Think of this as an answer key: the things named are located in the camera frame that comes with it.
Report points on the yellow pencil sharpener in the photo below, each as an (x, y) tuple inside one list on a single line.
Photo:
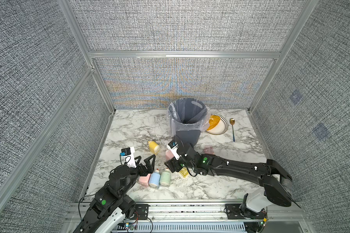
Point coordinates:
[(154, 147)]

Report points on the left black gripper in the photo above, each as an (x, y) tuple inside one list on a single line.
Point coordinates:
[(144, 172)]

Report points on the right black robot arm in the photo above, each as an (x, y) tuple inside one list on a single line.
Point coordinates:
[(275, 183)]

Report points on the gold blue spoon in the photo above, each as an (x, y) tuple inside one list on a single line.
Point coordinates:
[(232, 122)]

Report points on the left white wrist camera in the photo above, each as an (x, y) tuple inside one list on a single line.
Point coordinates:
[(127, 157)]

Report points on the pink pencil sharpener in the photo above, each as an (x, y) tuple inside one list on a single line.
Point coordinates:
[(144, 180), (168, 155)]

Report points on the green pencil sharpener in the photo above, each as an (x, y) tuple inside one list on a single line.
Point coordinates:
[(165, 178)]

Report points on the clear pink shavings tray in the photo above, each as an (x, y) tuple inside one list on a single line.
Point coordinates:
[(208, 149)]

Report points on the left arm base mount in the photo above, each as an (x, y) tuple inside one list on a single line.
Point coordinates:
[(140, 213)]

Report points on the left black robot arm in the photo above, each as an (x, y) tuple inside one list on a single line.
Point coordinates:
[(111, 204)]

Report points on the yellow white patterned bowl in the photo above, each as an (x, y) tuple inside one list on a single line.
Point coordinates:
[(218, 125)]

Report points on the clear yellow shavings tray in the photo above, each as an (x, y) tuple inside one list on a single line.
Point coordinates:
[(184, 172)]

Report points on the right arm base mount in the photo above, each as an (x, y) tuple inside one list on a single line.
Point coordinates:
[(234, 212)]

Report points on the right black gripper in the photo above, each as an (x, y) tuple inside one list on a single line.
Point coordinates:
[(173, 162)]

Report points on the aluminium front rail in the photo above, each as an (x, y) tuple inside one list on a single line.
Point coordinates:
[(215, 210)]

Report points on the light blue pencil sharpener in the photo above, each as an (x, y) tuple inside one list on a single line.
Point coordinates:
[(154, 180)]

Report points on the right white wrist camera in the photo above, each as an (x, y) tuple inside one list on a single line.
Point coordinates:
[(173, 146)]

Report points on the dark grey trash bin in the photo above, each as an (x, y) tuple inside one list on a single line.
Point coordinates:
[(188, 122)]

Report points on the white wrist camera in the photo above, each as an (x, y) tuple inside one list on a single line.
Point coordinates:
[(127, 157), (173, 146)]

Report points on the clear plastic bin liner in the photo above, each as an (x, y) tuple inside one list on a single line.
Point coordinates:
[(175, 122)]

